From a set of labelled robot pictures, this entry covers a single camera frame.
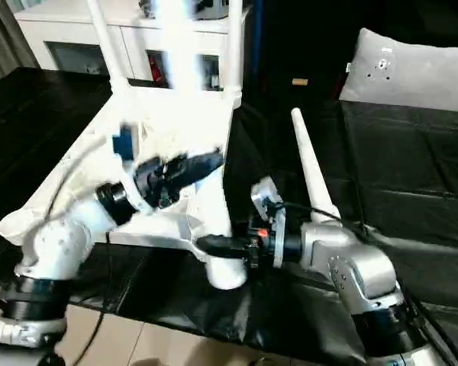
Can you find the white plastic table top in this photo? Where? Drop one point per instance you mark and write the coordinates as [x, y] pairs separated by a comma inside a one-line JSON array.
[[99, 126]]

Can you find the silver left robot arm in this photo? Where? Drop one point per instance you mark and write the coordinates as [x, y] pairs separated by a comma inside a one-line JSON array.
[[61, 244]]

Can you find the grey round container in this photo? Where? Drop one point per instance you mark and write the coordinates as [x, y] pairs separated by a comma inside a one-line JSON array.
[[211, 9]]

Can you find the black box with gold label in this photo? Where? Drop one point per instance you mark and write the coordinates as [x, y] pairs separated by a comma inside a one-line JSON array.
[[301, 45]]

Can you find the white cabinet with glass doors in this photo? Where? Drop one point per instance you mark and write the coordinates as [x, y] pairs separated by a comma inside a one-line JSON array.
[[68, 26]]

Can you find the brown curtain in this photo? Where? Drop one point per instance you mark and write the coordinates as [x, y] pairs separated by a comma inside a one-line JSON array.
[[4, 34]]

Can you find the grey cushion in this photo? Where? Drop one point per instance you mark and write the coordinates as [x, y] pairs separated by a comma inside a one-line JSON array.
[[423, 76]]

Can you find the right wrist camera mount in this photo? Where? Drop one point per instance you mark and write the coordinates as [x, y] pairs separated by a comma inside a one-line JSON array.
[[269, 194]]

